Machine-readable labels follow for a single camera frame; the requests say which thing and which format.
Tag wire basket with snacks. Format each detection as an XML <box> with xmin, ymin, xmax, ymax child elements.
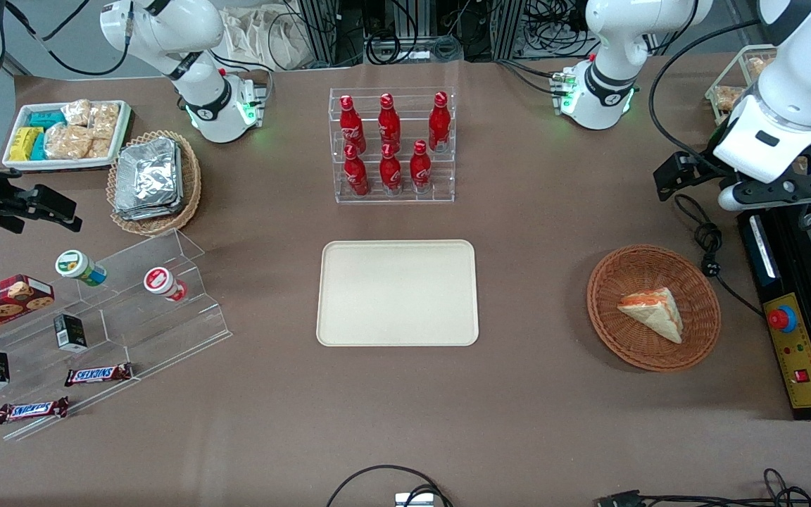
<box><xmin>704</xmin><ymin>44</ymin><xmax>811</xmax><ymax>174</ymax></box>

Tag black base cables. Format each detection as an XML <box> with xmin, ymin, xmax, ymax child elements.
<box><xmin>208</xmin><ymin>51</ymin><xmax>275</xmax><ymax>106</ymax></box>
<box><xmin>496</xmin><ymin>58</ymin><xmax>570</xmax><ymax>97</ymax></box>

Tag Snickers chocolate bar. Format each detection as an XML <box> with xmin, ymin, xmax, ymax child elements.
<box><xmin>64</xmin><ymin>362</ymin><xmax>134</xmax><ymax>388</ymax></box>
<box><xmin>0</xmin><ymin>396</ymin><xmax>70</xmax><ymax>425</ymax></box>

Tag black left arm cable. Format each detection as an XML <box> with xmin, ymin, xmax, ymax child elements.
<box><xmin>648</xmin><ymin>19</ymin><xmax>765</xmax><ymax>178</ymax></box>

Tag black looped cable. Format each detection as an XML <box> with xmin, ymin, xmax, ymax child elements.
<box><xmin>326</xmin><ymin>464</ymin><xmax>456</xmax><ymax>507</ymax></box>

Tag red lid yogurt cup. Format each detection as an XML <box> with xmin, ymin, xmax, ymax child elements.
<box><xmin>143</xmin><ymin>266</ymin><xmax>189</xmax><ymax>303</ymax></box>

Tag clear acrylic bottle rack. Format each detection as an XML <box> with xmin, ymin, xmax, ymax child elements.
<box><xmin>329</xmin><ymin>87</ymin><xmax>457</xmax><ymax>205</ymax></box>

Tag black food warmer appliance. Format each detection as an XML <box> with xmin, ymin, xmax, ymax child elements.
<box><xmin>737</xmin><ymin>201</ymin><xmax>811</xmax><ymax>422</ymax></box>

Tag aluminium frame rack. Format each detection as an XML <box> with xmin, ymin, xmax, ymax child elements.
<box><xmin>296</xmin><ymin>0</ymin><xmax>527</xmax><ymax>68</ymax></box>

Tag red cola bottle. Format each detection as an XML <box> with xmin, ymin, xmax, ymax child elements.
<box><xmin>379</xmin><ymin>143</ymin><xmax>403</xmax><ymax>195</ymax></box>
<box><xmin>378</xmin><ymin>93</ymin><xmax>402</xmax><ymax>150</ymax></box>
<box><xmin>344</xmin><ymin>144</ymin><xmax>370</xmax><ymax>196</ymax></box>
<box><xmin>410</xmin><ymin>139</ymin><xmax>433</xmax><ymax>194</ymax></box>
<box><xmin>339</xmin><ymin>95</ymin><xmax>366</xmax><ymax>152</ymax></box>
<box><xmin>428</xmin><ymin>92</ymin><xmax>452</xmax><ymax>153</ymax></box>

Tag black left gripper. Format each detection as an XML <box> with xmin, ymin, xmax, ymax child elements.
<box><xmin>654</xmin><ymin>151</ymin><xmax>730</xmax><ymax>204</ymax></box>

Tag green lid yogurt cup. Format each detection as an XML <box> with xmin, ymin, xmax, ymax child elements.
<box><xmin>55</xmin><ymin>250</ymin><xmax>108</xmax><ymax>287</ymax></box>

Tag beige plastic serving tray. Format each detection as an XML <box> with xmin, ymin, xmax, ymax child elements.
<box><xmin>317</xmin><ymin>240</ymin><xmax>480</xmax><ymax>347</ymax></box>

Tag black cable with connector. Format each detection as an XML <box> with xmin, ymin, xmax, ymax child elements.
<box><xmin>594</xmin><ymin>468</ymin><xmax>811</xmax><ymax>507</ymax></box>

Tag triangular sandwich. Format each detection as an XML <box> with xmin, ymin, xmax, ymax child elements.
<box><xmin>617</xmin><ymin>287</ymin><xmax>684</xmax><ymax>344</ymax></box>

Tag oval light wicker basket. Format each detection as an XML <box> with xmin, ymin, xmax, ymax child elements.
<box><xmin>106</xmin><ymin>130</ymin><xmax>202</xmax><ymax>237</ymax></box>

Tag yellow snack packet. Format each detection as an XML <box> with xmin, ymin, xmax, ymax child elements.
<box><xmin>9</xmin><ymin>127</ymin><xmax>44</xmax><ymax>162</ymax></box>

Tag round brown wicker basket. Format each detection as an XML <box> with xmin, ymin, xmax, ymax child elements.
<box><xmin>586</xmin><ymin>244</ymin><xmax>722</xmax><ymax>372</ymax></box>

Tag red tartan cookie box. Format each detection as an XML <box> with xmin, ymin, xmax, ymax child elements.
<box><xmin>0</xmin><ymin>274</ymin><xmax>56</xmax><ymax>345</ymax></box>

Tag black power cable with plug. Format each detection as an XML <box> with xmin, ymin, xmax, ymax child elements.
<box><xmin>673</xmin><ymin>194</ymin><xmax>765</xmax><ymax>318</ymax></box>

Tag stack of foil containers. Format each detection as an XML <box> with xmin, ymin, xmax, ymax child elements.
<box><xmin>114</xmin><ymin>137</ymin><xmax>183</xmax><ymax>221</ymax></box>

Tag clear acrylic step display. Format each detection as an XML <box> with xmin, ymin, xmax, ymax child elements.
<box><xmin>0</xmin><ymin>229</ymin><xmax>232</xmax><ymax>442</ymax></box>

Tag white rectangular snack tray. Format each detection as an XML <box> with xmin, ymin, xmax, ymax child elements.
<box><xmin>3</xmin><ymin>100</ymin><xmax>132</xmax><ymax>172</ymax></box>

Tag black left base cables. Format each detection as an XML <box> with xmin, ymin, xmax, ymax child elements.
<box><xmin>496</xmin><ymin>58</ymin><xmax>570</xmax><ymax>97</ymax></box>

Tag white cloth bag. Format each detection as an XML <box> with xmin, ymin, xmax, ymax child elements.
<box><xmin>220</xmin><ymin>5</ymin><xmax>312</xmax><ymax>72</ymax></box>

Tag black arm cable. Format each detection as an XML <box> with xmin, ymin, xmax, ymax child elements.
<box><xmin>3</xmin><ymin>0</ymin><xmax>133</xmax><ymax>77</ymax></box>
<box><xmin>648</xmin><ymin>19</ymin><xmax>765</xmax><ymax>178</ymax></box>

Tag black right base cables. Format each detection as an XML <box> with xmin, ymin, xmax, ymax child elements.
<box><xmin>208</xmin><ymin>51</ymin><xmax>275</xmax><ymax>106</ymax></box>

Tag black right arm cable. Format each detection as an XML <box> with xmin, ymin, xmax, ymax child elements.
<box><xmin>3</xmin><ymin>0</ymin><xmax>133</xmax><ymax>77</ymax></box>

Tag red emergency stop button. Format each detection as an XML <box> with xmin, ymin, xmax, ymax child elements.
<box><xmin>767</xmin><ymin>304</ymin><xmax>799</xmax><ymax>334</ymax></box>

